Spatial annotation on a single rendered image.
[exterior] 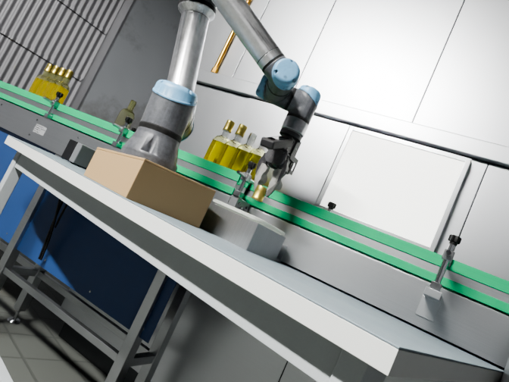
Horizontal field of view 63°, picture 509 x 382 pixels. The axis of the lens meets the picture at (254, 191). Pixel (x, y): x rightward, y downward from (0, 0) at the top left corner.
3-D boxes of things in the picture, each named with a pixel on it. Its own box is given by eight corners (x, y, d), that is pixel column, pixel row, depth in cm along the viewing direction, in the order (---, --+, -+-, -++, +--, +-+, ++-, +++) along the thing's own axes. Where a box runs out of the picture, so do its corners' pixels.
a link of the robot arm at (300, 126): (303, 118, 123) (280, 112, 128) (297, 132, 123) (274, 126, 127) (311, 129, 130) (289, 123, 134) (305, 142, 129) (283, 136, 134)
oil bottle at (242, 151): (233, 200, 156) (257, 150, 158) (227, 196, 151) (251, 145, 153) (222, 195, 159) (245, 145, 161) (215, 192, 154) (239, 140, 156)
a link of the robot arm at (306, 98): (295, 87, 133) (319, 98, 134) (281, 117, 132) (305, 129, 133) (301, 79, 125) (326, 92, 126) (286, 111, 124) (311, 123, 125)
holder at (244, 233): (281, 263, 133) (291, 240, 133) (246, 250, 108) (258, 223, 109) (238, 242, 141) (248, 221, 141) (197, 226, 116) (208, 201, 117)
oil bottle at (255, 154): (246, 205, 154) (270, 154, 156) (239, 201, 149) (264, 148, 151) (234, 201, 156) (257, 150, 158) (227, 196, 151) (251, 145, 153)
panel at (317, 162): (432, 255, 135) (471, 161, 138) (432, 253, 132) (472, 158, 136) (218, 170, 177) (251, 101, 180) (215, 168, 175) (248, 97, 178)
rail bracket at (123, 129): (120, 150, 164) (135, 120, 165) (107, 143, 157) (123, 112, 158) (113, 147, 165) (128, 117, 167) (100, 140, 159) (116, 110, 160)
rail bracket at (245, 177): (254, 206, 144) (268, 173, 145) (232, 193, 129) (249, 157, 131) (246, 203, 146) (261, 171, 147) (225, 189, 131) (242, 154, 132)
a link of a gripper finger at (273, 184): (280, 202, 126) (288, 174, 128) (273, 197, 121) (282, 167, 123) (272, 201, 128) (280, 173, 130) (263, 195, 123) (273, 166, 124)
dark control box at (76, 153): (88, 170, 165) (98, 151, 166) (72, 164, 158) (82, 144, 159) (75, 164, 169) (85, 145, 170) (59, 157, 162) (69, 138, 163)
